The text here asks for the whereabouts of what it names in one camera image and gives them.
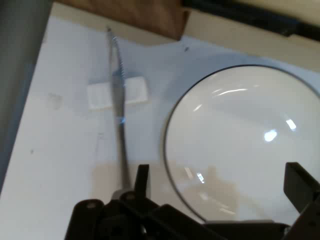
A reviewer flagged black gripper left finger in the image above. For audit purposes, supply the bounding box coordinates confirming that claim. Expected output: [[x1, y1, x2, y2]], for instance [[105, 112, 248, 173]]
[[64, 163, 164, 240]]

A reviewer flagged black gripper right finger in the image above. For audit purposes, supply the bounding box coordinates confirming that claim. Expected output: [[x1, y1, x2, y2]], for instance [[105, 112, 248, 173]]
[[282, 161, 320, 240]]

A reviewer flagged steel table knife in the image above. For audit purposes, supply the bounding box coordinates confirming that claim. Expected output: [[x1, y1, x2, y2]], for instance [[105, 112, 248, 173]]
[[105, 25, 134, 201]]

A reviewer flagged white plate with black rim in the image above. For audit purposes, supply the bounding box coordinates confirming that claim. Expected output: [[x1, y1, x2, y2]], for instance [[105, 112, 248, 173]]
[[163, 64, 320, 224]]

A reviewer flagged white block cutlery rest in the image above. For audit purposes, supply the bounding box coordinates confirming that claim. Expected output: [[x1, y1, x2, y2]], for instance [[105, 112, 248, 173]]
[[86, 76, 149, 111]]

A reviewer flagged dark wooden cabinet box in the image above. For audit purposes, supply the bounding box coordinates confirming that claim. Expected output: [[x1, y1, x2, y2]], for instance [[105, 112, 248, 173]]
[[53, 0, 191, 42]]

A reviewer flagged light wooden drawer, black handle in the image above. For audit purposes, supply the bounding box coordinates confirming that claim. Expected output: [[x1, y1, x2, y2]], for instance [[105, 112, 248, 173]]
[[180, 8, 320, 68]]

